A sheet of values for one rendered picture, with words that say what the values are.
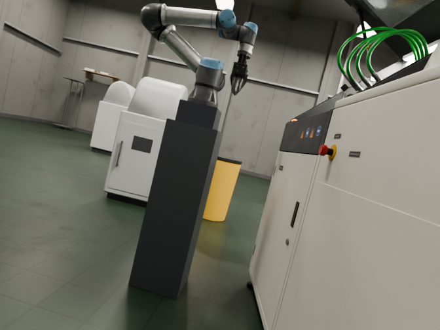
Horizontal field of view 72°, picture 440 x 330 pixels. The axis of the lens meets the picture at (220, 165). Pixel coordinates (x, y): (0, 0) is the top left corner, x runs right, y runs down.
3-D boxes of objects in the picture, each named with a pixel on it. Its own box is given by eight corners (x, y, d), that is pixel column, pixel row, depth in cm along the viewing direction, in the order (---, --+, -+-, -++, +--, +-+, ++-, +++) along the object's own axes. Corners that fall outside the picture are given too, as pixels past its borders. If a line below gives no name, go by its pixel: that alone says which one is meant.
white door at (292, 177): (249, 264, 176) (278, 150, 172) (253, 266, 176) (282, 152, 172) (268, 334, 112) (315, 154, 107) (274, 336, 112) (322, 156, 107)
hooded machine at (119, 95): (137, 158, 683) (152, 91, 674) (123, 158, 617) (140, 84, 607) (103, 149, 693) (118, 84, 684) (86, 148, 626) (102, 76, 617)
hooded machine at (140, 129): (154, 212, 277) (185, 78, 269) (95, 196, 282) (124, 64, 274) (173, 200, 349) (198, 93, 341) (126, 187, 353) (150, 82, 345)
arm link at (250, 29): (243, 25, 160) (258, 29, 159) (238, 46, 161) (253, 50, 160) (242, 19, 152) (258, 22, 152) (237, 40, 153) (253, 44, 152)
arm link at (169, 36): (211, 93, 152) (136, 19, 155) (215, 98, 167) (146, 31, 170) (228, 75, 151) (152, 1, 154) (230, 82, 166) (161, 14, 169)
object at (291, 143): (280, 150, 170) (287, 122, 169) (287, 152, 171) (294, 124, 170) (317, 154, 109) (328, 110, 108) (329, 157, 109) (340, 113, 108)
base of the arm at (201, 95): (183, 99, 140) (188, 78, 140) (190, 105, 155) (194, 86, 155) (215, 107, 139) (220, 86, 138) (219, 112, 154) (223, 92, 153)
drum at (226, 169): (230, 217, 329) (244, 161, 325) (224, 226, 290) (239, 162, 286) (196, 207, 336) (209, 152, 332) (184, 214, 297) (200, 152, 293)
